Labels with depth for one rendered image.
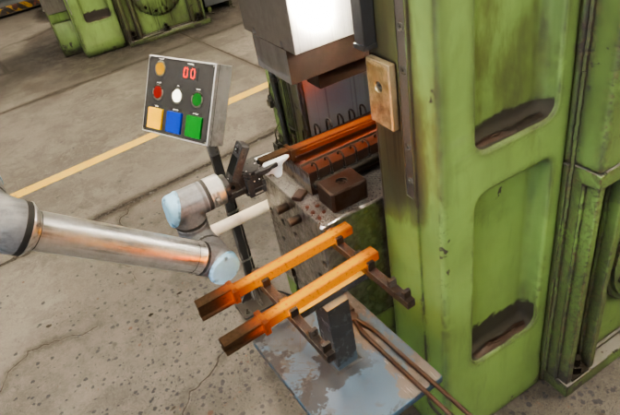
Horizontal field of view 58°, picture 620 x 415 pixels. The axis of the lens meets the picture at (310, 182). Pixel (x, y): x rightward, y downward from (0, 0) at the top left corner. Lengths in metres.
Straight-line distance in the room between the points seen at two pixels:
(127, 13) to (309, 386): 5.42
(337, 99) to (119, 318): 1.56
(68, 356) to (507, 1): 2.30
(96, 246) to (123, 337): 1.49
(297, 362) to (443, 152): 0.63
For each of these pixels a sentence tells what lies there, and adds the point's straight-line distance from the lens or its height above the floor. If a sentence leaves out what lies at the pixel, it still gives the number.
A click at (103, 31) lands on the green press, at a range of 6.46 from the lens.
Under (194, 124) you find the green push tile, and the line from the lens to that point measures 1.97.
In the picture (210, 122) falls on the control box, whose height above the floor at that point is 1.03.
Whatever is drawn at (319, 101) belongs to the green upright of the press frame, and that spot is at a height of 1.05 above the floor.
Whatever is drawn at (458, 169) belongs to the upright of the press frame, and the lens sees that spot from 1.34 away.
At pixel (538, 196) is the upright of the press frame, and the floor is 0.85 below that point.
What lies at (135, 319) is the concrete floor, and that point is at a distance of 2.82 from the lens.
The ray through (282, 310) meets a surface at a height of 0.99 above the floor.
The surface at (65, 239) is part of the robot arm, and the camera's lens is 1.29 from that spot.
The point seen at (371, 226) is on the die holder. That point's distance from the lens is 1.63.
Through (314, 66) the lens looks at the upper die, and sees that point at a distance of 1.49.
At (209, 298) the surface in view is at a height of 1.00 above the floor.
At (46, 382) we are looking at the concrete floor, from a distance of 2.78.
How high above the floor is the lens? 1.86
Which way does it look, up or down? 34 degrees down
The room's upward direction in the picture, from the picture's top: 11 degrees counter-clockwise
